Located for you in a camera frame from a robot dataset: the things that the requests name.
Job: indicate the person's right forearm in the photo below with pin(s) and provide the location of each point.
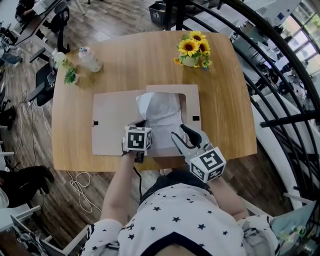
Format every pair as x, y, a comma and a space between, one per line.
225, 200

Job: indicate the person's star print shirt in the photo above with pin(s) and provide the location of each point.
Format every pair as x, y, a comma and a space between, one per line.
180, 225

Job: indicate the small green-capped bottle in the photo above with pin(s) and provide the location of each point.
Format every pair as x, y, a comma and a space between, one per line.
297, 231

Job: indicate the beige cardboard folding board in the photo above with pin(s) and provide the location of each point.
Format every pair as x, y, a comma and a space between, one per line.
112, 120

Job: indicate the potted sunflowers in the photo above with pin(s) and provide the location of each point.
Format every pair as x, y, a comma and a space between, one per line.
191, 46

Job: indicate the wooden table with white legs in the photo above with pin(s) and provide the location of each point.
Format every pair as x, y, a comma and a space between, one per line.
225, 100

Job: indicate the green drink bottle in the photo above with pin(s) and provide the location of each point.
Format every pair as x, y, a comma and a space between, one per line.
60, 58

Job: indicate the white metal frame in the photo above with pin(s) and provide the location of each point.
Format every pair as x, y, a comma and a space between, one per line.
255, 207

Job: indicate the light blue painted canvas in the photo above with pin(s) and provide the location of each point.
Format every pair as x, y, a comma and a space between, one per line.
290, 220

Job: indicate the person's left forearm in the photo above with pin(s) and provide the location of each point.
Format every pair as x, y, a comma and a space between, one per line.
120, 190

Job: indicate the white garment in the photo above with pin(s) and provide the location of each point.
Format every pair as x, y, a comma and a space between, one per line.
162, 112

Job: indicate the dark waste bin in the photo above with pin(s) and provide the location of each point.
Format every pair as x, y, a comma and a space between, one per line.
157, 13

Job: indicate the small green potted plant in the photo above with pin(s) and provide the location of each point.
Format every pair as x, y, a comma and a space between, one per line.
70, 77

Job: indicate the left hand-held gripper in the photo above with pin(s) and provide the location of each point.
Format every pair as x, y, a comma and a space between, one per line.
136, 140

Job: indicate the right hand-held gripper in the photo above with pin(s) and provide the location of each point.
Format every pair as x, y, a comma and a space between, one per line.
207, 165

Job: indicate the black office chair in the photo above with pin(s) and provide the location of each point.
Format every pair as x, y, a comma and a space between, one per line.
43, 85

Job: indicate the large glass window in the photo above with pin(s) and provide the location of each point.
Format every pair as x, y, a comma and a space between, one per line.
307, 27

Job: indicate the black metal railing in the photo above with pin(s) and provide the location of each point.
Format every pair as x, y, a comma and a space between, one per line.
287, 120

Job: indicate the person's dark jeans legs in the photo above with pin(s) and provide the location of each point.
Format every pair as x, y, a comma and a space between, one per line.
180, 177

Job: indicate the dark desk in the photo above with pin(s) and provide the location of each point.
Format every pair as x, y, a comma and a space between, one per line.
30, 30

